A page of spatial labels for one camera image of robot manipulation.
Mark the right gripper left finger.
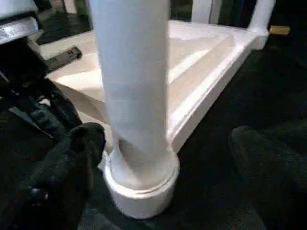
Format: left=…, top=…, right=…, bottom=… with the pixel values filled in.
left=0, top=123, right=107, bottom=230

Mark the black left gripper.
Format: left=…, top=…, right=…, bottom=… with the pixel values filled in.
left=0, top=41, right=83, bottom=139

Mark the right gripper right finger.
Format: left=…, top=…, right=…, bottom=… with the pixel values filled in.
left=229, top=126, right=307, bottom=230

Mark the white plastic table top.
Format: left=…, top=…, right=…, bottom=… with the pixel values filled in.
left=38, top=19, right=269, bottom=220

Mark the black work mat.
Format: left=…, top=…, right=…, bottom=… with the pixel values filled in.
left=0, top=0, right=307, bottom=230

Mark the black cabinet with gold label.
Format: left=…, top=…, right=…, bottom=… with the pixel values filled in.
left=273, top=0, right=307, bottom=53

